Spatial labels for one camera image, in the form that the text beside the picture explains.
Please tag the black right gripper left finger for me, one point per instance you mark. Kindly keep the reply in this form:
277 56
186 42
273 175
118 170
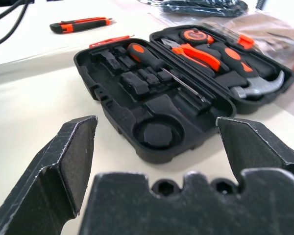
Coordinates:
51 156

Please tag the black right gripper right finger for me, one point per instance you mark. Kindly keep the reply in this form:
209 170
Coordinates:
250 144

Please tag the black plastic tool case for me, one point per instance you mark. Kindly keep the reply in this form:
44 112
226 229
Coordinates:
117 98

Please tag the clear plastic bag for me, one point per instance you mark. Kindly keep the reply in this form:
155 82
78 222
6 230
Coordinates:
272 36

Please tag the brown cardboard sheet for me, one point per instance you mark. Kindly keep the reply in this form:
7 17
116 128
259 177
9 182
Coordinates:
267 27

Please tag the orange black tape measure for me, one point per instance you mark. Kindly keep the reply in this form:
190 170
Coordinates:
194 36

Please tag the thin orange tester screwdriver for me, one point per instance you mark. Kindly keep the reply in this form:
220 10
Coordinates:
107 41

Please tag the orange black utility knife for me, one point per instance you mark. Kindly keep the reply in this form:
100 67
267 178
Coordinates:
80 25

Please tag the black bundle in plastic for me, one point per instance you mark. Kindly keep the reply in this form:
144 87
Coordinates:
203 7

